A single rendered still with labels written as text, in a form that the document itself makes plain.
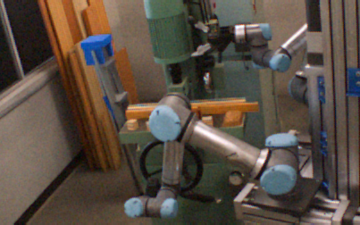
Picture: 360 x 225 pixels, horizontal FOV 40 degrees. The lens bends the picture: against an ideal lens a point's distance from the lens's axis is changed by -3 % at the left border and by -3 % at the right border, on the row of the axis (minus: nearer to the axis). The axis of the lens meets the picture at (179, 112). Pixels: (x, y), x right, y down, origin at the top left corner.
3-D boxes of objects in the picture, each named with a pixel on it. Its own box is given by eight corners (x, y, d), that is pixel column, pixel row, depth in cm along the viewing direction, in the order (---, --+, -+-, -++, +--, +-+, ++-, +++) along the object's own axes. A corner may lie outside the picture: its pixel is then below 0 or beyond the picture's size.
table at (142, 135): (113, 154, 234) (111, 142, 232) (132, 125, 261) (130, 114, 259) (242, 148, 219) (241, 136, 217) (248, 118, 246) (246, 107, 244)
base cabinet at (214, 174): (163, 275, 274) (138, 167, 246) (183, 213, 325) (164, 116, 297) (243, 277, 263) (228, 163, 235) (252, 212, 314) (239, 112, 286)
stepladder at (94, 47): (131, 203, 350) (75, 45, 307) (142, 183, 372) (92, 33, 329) (152, 201, 344) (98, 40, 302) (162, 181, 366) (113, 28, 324)
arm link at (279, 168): (304, 155, 173) (164, 87, 176) (302, 179, 160) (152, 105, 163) (288, 180, 179) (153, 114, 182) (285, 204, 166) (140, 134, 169)
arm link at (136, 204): (143, 220, 186) (121, 218, 188) (153, 215, 196) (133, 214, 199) (143, 198, 186) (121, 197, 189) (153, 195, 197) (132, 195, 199)
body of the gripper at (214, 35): (205, 23, 212) (233, 20, 209) (209, 33, 220) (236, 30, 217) (205, 39, 210) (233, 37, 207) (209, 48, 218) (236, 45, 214)
